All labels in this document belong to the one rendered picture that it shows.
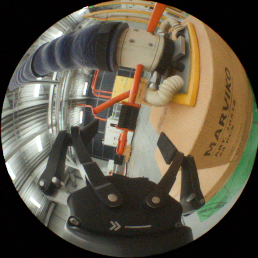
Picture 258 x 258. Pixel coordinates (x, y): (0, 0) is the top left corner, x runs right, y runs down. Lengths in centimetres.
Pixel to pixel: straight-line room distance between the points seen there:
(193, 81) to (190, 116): 8
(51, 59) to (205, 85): 48
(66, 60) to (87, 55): 10
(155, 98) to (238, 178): 108
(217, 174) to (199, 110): 46
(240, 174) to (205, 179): 59
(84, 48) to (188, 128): 34
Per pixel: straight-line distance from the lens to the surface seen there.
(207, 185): 64
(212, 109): 20
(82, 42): 31
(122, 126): 27
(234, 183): 113
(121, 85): 764
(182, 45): 27
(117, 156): 34
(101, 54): 27
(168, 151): 16
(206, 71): 23
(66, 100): 605
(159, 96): 21
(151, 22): 28
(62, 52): 36
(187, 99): 21
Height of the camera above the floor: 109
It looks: 5 degrees down
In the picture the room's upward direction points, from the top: 78 degrees counter-clockwise
